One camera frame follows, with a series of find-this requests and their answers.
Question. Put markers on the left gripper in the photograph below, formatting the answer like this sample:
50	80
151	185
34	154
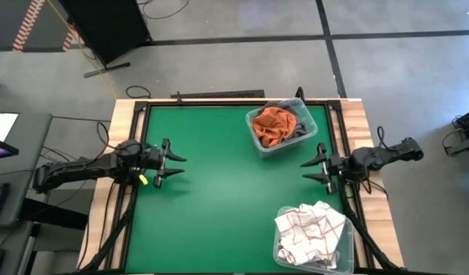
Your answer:
152	160

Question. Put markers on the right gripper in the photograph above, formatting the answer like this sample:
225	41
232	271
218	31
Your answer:
341	166

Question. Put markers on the plain dark grey towel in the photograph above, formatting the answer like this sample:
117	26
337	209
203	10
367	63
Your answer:
300	130

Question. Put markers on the orange towel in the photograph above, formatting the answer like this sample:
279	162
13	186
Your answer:
274	126

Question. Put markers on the white red-checked towel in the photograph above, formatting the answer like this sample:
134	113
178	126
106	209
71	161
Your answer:
311	233

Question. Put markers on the clear plastic bin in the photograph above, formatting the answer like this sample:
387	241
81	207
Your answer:
347	252
311	114

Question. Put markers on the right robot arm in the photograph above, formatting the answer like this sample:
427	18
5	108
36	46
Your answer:
391	154

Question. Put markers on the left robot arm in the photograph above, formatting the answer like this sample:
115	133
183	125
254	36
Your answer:
78	170

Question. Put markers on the yellow tag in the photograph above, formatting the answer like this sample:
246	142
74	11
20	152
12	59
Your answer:
143	179

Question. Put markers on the green table mat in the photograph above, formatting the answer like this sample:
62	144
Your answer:
227	210

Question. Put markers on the black floor strip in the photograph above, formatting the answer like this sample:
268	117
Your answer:
219	94

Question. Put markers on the grey desk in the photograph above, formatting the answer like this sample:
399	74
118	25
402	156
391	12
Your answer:
32	153

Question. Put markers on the black partition panel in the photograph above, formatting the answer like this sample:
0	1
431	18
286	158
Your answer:
104	26

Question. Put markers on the dark tablet screen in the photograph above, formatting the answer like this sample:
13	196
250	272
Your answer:
1	151

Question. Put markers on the white sheet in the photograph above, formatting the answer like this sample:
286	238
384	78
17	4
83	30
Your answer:
1	126

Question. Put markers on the orange striped floor mat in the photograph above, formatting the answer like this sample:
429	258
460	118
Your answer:
28	23

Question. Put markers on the black frame clamp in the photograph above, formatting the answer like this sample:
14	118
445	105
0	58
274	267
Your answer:
300	93
178	97

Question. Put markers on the black table frame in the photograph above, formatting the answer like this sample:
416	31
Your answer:
219	103

